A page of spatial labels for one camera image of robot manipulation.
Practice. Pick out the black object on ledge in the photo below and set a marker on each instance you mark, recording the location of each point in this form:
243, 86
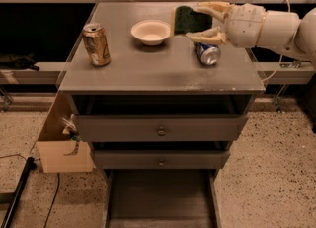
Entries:
20, 62

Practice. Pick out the bottom grey drawer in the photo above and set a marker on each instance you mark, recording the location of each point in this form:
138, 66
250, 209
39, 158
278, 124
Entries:
161, 199

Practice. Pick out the blue soda can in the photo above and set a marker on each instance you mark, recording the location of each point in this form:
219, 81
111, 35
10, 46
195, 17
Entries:
208, 54

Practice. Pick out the grey drawer cabinet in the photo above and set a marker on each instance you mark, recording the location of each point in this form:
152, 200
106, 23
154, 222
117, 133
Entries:
162, 80

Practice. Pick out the green yellow sponge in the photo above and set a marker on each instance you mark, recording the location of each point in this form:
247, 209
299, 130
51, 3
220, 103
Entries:
186, 20

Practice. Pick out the black floor bar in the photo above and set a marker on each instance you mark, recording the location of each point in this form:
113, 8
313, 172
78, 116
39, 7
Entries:
11, 199

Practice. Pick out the top grey drawer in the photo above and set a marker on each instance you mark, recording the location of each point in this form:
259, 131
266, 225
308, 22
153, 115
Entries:
101, 128

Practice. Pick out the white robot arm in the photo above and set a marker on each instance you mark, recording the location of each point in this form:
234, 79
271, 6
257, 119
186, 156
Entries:
284, 33

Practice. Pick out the gold soda can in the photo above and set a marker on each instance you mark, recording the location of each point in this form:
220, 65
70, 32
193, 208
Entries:
95, 41

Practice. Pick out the grey drawer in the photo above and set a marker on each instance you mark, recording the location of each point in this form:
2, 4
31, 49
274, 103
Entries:
161, 199
160, 159
101, 128

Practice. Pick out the metal bracket on rail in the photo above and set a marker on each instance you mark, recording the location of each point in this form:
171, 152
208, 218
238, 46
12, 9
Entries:
285, 75

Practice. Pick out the cardboard box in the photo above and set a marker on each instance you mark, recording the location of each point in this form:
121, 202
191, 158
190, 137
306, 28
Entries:
59, 151

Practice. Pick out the white paper bowl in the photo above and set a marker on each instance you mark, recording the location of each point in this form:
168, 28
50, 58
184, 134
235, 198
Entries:
151, 32

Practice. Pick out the middle grey drawer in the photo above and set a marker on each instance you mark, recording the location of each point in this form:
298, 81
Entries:
160, 159

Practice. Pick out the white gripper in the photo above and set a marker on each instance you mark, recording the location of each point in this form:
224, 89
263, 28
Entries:
244, 25

